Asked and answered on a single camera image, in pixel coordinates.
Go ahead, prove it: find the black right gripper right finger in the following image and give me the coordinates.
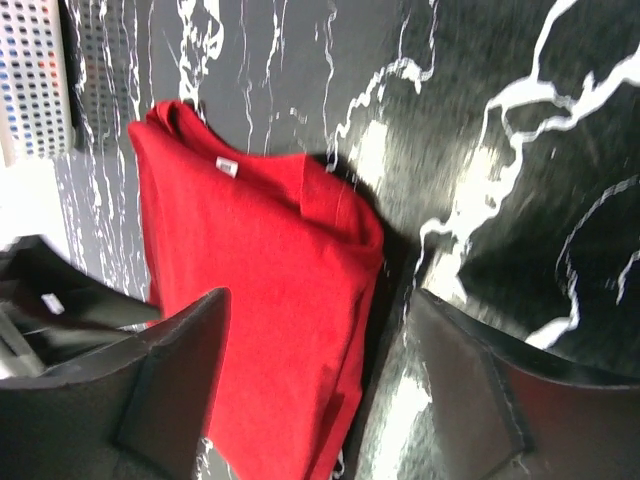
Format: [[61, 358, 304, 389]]
[[408, 289, 639, 479]]

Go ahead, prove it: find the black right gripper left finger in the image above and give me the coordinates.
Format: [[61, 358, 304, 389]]
[[1, 288, 230, 479]]

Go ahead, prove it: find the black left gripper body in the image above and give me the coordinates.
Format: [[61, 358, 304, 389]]
[[1, 235, 161, 378]]

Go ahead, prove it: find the red t shirt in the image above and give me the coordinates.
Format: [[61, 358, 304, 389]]
[[128, 100, 384, 479]]

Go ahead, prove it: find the white perforated laundry basket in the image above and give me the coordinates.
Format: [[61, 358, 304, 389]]
[[0, 0, 75, 166]]

